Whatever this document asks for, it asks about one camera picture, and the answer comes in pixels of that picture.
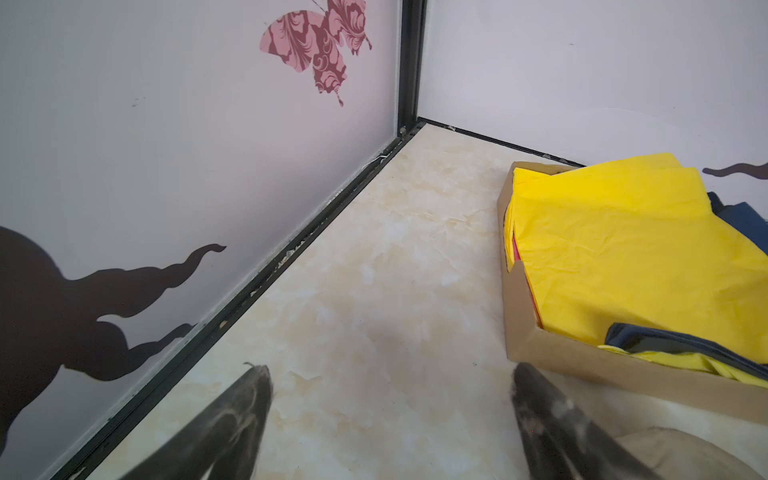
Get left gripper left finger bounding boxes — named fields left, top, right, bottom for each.
left=123, top=365, right=273, bottom=479

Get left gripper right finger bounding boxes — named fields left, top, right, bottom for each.
left=511, top=362, right=659, bottom=479

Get pulp cup carrier tray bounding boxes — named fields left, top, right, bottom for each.
left=615, top=427, right=762, bottom=480

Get cardboard napkin box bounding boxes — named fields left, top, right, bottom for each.
left=498, top=162, right=767, bottom=423

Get yellow napkins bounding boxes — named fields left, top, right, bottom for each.
left=502, top=154, right=767, bottom=387

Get blue napkin stack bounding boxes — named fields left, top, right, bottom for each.
left=605, top=192, right=767, bottom=381

